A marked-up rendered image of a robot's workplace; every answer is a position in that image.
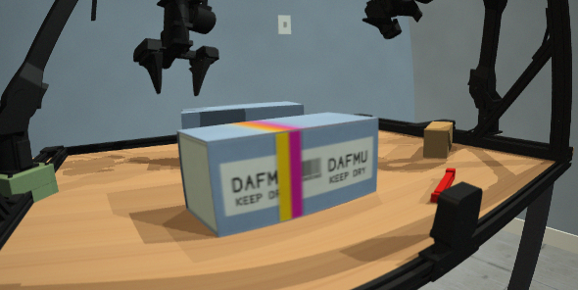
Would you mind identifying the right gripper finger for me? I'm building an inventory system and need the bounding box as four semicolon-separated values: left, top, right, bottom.
362;18;394;34

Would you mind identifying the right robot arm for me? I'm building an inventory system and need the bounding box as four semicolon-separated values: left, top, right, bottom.
364;0;507;123

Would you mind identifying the red flat bar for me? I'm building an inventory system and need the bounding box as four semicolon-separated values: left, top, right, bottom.
430;169;456;203

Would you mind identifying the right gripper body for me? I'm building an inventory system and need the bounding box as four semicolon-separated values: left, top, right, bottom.
376;0;407;39

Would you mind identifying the tan cardboard box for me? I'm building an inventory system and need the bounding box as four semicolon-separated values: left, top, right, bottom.
423;121;453;159

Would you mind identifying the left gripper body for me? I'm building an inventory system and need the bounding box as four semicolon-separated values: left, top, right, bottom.
133;18;219;67

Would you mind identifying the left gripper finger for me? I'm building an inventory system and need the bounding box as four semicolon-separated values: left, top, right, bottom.
189;58;215;96
139;52;163;94

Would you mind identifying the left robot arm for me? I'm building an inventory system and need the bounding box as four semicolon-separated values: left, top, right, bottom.
0;0;217;175

